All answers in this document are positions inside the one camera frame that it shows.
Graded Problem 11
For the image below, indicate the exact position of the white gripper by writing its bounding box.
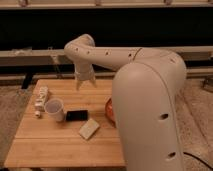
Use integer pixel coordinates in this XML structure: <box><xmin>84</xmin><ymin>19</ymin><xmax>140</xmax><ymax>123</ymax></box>
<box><xmin>74</xmin><ymin>63</ymin><xmax>97</xmax><ymax>91</ymax></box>

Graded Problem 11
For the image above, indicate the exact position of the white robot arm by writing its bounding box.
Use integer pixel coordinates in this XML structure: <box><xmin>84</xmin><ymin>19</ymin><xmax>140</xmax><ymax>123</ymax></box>
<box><xmin>64</xmin><ymin>34</ymin><xmax>186</xmax><ymax>171</ymax></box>

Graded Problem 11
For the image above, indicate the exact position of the black rectangular block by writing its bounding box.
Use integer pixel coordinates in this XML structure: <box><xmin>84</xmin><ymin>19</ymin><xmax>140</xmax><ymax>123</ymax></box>
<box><xmin>66</xmin><ymin>110</ymin><xmax>88</xmax><ymax>121</ymax></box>

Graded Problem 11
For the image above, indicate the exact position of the orange bowl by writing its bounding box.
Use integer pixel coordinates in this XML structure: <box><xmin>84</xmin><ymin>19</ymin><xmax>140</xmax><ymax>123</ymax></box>
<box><xmin>105</xmin><ymin>99</ymin><xmax>116</xmax><ymax>126</ymax></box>

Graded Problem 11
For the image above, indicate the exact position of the translucent plastic cup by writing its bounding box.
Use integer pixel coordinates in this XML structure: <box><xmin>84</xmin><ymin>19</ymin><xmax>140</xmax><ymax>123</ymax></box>
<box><xmin>44</xmin><ymin>98</ymin><xmax>65</xmax><ymax>122</ymax></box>

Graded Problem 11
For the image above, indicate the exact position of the white sponge block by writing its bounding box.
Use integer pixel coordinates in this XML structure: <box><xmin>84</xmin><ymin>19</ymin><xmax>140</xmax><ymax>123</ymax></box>
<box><xmin>79</xmin><ymin>118</ymin><xmax>100</xmax><ymax>140</ymax></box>

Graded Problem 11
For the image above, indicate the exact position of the wooden table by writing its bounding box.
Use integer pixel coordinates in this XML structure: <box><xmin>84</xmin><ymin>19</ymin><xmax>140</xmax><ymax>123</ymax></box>
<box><xmin>5</xmin><ymin>79</ymin><xmax>124</xmax><ymax>168</ymax></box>

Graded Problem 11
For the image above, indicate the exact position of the black cable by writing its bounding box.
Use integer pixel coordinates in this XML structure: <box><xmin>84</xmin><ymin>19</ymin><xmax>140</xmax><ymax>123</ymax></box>
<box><xmin>183</xmin><ymin>151</ymin><xmax>213</xmax><ymax>171</ymax></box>

